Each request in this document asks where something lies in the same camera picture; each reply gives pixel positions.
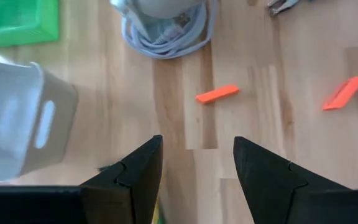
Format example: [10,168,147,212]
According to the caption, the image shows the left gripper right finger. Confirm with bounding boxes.
[232,136,351,224]

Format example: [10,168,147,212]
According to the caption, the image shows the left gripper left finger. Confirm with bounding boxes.
[79,134,164,224]

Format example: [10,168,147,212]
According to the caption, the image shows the orange-pink rectangular eraser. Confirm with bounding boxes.
[195,83,241,105]
[321,75,358,111]

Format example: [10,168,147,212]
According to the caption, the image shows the large blue-handled pliers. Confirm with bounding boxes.
[266,0,315,17]

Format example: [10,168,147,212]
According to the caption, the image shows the grey plastic bin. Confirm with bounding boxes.
[0,46,80,183]

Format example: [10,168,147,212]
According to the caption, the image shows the green plastic basket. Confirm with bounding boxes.
[0,0,60,50]

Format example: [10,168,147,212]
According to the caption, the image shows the white coiled cable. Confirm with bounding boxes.
[121,0,219,60]

